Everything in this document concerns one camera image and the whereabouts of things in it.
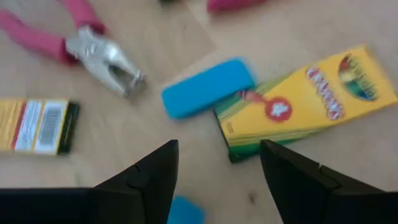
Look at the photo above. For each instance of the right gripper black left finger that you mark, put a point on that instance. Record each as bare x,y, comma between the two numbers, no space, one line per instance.
146,186

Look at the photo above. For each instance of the blue eraser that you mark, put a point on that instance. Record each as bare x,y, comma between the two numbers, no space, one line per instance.
186,211
205,87

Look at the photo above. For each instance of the yellow crayon box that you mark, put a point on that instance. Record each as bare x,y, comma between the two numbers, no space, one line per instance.
31,124
311,99

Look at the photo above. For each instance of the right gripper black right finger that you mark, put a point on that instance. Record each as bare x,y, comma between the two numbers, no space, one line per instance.
304,193

